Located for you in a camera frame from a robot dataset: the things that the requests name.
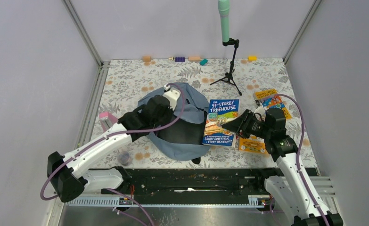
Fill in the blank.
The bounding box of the mint green microphone handle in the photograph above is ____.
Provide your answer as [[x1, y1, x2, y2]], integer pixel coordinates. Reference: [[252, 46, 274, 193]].
[[218, 0, 230, 43]]

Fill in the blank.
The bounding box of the aluminium frame rail left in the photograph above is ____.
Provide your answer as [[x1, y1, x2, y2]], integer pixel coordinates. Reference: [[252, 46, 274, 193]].
[[62, 0, 110, 147]]

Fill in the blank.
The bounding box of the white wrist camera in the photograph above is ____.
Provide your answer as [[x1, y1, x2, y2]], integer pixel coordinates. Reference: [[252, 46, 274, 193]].
[[162, 84, 181, 110], [254, 106, 266, 121]]

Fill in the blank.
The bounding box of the yellow toy block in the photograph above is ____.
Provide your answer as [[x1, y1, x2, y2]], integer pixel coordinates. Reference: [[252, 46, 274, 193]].
[[248, 56, 257, 62]]

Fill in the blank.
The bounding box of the black mini tripod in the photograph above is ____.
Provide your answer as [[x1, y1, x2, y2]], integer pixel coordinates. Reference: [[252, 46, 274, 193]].
[[210, 38, 242, 96]]

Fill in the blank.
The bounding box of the orange activity book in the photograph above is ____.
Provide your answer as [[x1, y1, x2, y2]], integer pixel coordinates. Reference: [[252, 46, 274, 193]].
[[238, 136, 268, 155]]

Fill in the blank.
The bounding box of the long tan wooden block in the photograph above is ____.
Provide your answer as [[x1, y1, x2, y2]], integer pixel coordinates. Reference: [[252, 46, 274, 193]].
[[188, 56, 202, 62]]

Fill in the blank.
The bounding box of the pink transparent pencil case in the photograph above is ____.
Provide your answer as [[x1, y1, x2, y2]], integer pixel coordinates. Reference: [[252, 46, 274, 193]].
[[99, 112, 118, 132]]

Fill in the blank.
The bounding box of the small tan wooden block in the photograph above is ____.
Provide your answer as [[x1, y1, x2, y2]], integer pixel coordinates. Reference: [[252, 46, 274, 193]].
[[142, 55, 152, 62]]

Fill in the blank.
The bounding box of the white slotted cable duct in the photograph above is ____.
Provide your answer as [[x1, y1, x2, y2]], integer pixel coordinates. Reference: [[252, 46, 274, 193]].
[[67, 194, 266, 209]]

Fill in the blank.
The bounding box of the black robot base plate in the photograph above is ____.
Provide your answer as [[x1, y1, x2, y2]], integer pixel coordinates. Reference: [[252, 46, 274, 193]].
[[116, 167, 283, 205]]

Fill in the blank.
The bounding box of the blue 91-storey treehouse book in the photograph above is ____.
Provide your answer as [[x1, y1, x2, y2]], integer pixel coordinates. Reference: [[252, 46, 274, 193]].
[[202, 99, 239, 147]]

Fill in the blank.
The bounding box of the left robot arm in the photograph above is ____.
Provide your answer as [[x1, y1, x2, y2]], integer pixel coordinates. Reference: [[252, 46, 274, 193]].
[[41, 90, 182, 202]]

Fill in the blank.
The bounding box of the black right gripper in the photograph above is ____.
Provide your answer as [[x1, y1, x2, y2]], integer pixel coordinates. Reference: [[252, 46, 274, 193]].
[[222, 109, 271, 139]]

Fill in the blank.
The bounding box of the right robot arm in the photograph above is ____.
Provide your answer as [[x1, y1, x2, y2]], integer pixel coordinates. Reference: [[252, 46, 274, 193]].
[[222, 108, 344, 226]]

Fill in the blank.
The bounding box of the purple toy brick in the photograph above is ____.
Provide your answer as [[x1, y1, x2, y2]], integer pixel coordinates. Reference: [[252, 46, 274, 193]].
[[174, 57, 186, 63]]

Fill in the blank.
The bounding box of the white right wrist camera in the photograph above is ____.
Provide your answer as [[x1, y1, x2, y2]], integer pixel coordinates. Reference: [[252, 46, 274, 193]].
[[254, 106, 266, 121]]

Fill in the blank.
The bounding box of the aluminium frame rail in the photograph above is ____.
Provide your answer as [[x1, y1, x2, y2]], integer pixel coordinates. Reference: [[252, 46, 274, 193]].
[[283, 0, 323, 65], [62, 0, 110, 147]]

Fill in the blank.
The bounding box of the teal toy block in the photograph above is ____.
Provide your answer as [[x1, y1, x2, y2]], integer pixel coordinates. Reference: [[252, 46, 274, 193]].
[[199, 59, 208, 66]]

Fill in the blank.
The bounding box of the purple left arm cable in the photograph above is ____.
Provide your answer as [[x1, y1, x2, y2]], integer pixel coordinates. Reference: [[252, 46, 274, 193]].
[[40, 82, 187, 201]]

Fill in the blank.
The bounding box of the yellow 130-storey treehouse book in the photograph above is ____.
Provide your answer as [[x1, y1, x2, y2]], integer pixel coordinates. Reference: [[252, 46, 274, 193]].
[[253, 89, 292, 119]]

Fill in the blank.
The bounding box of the small clear purple jar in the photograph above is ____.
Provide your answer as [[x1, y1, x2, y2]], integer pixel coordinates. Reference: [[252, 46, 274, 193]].
[[118, 152, 132, 166]]

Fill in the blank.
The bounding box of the blue grey backpack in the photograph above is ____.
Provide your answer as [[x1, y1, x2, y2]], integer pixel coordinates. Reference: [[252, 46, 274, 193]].
[[147, 82, 210, 165]]

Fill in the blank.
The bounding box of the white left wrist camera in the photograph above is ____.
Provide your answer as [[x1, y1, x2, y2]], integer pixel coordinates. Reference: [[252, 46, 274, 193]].
[[162, 84, 181, 110]]

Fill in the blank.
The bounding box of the aluminium frame rail right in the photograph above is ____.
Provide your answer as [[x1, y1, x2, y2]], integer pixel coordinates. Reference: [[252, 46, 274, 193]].
[[283, 0, 323, 65]]

